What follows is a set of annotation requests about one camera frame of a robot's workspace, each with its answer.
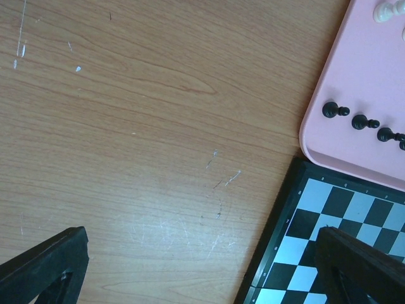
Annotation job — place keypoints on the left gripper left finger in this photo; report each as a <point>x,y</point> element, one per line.
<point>51,272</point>

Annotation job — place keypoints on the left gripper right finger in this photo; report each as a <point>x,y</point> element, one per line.
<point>353,272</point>

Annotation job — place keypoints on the black white chessboard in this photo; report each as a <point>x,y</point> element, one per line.
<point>282,269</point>

